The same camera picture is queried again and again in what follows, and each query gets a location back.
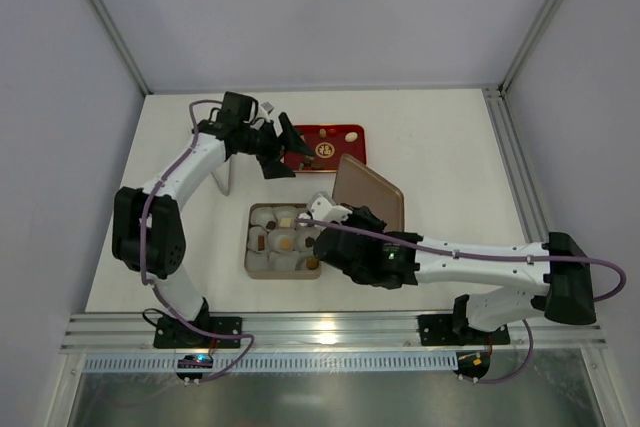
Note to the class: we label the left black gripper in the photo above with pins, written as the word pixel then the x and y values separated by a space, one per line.
pixel 273 145

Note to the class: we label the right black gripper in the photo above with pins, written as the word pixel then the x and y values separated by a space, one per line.
pixel 329 245

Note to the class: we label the gold tin lid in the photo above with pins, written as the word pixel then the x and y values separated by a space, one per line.
pixel 359 186

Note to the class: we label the tan round chocolate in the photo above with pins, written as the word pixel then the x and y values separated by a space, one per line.
pixel 312 264

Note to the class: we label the round brown chocolate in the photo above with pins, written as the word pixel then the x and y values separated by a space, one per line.
pixel 285 245

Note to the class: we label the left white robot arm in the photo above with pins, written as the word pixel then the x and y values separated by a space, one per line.
pixel 147 229

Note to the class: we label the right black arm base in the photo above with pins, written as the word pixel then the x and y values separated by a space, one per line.
pixel 450 329

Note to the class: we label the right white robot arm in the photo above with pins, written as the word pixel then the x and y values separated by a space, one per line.
pixel 550 279

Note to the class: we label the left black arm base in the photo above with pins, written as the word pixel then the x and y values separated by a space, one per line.
pixel 207 330

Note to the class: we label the white oval chocolate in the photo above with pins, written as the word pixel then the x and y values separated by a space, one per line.
pixel 351 137

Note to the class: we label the red rectangular tray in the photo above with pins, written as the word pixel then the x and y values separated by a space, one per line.
pixel 329 145

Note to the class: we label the gold tin box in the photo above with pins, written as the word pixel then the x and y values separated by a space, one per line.
pixel 276 247

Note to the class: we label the aluminium frame post left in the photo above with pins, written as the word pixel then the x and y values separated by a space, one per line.
pixel 117 41

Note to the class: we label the aluminium frame post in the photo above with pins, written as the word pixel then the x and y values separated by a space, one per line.
pixel 117 41
pixel 533 36

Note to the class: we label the aluminium frame post right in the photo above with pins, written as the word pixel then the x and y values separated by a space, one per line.
pixel 533 36

